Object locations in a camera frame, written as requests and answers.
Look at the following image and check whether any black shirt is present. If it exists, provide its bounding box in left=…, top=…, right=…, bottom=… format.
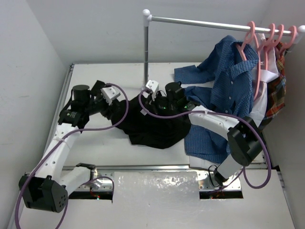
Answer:
left=117, top=95, right=191, bottom=149

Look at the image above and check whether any pink hanger holding white shirt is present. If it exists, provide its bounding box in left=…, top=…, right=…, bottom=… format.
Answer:
left=254, top=23, right=275, bottom=100

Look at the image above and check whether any blue checkered shirt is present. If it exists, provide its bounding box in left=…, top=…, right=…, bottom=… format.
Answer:
left=174, top=35, right=258, bottom=164

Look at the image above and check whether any silver and white clothes rack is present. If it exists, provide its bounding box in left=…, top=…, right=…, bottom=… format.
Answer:
left=142, top=9, right=305, bottom=86

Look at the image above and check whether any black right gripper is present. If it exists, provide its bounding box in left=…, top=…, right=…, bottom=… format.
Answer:
left=144, top=88, right=177, bottom=115

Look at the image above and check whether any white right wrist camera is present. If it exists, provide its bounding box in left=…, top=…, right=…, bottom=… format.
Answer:
left=145, top=80, right=159, bottom=96

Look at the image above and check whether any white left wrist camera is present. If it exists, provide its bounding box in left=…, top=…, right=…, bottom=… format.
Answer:
left=101, top=86, right=121, bottom=105

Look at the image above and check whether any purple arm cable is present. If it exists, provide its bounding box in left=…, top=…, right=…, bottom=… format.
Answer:
left=14, top=82, right=130, bottom=229
left=138, top=88, right=272, bottom=193

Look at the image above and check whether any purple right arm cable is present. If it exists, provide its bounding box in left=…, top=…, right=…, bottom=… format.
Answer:
left=138, top=88, right=272, bottom=193

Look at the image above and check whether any pink hanger holding blue shirt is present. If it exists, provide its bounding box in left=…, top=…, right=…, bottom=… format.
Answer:
left=236, top=21, right=257, bottom=62

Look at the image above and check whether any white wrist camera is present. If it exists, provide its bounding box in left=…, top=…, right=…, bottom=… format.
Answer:
left=145, top=80, right=159, bottom=96
left=101, top=86, right=121, bottom=105

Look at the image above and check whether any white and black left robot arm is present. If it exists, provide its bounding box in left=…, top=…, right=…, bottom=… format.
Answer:
left=19, top=81, right=120, bottom=213

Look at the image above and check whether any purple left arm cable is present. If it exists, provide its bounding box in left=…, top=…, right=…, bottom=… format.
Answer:
left=14, top=82, right=130, bottom=229

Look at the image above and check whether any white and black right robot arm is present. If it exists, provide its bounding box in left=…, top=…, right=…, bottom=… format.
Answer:
left=141, top=80, right=271, bottom=189

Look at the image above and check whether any white front cover board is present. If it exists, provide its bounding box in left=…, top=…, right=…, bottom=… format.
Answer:
left=20, top=172, right=294, bottom=229

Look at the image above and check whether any red plaid shirt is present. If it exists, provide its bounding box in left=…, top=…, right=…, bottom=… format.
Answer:
left=258, top=42, right=286, bottom=131

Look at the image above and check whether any white shirt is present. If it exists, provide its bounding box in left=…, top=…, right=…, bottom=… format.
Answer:
left=181, top=33, right=280, bottom=168

